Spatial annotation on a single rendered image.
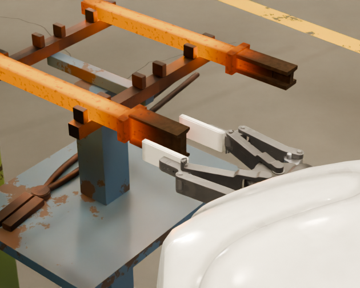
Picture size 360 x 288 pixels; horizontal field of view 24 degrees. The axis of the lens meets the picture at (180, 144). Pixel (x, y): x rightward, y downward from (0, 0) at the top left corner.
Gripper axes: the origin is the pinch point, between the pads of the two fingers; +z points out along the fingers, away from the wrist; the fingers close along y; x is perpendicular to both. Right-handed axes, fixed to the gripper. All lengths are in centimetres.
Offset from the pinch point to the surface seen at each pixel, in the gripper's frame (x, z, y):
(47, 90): 0.8, 22.3, -1.6
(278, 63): 1.7, 0.4, 23.7
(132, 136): -1.3, 7.2, -1.0
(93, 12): 1.0, 34.8, 21.2
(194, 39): 1.3, 15.1, 22.9
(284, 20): -101, 121, 230
